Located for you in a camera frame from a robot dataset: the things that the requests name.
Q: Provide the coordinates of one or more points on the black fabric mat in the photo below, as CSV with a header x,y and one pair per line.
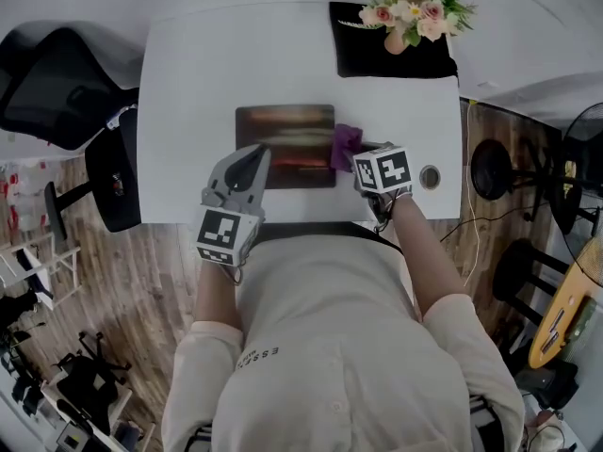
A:
x,y
414,61

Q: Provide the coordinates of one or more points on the black mesh office chair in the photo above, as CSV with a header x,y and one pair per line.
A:
x,y
61,92

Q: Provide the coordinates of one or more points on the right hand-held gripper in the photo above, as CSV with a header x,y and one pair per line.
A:
x,y
384,170

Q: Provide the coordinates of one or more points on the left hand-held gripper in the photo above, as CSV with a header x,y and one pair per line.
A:
x,y
221,226

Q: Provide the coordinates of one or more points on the person's left forearm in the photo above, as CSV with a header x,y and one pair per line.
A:
x,y
217,299

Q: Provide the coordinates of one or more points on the person's right forearm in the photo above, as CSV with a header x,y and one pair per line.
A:
x,y
424,257

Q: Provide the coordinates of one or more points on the pink vase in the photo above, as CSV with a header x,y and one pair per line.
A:
x,y
395,44

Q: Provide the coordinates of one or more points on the dark printed mouse pad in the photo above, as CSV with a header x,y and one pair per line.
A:
x,y
282,134

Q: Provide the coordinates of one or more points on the black standing fan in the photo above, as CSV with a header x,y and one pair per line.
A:
x,y
581,158

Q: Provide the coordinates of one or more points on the purple cloth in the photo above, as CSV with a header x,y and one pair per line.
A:
x,y
344,146

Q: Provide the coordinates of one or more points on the white metal rack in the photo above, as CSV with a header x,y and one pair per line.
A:
x,y
42,266

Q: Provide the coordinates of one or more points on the pink and white flower bouquet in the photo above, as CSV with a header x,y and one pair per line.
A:
x,y
414,10

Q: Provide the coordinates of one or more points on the person's cream shirt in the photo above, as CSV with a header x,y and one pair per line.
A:
x,y
339,356

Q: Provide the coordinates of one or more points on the tall black stool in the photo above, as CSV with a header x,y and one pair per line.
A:
x,y
523,276

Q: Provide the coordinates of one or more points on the black swivel chair with star base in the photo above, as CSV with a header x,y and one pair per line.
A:
x,y
89,384

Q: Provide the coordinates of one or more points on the yellow guitar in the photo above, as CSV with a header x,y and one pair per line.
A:
x,y
560,318

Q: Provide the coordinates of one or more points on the round black stool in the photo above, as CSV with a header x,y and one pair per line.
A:
x,y
491,170

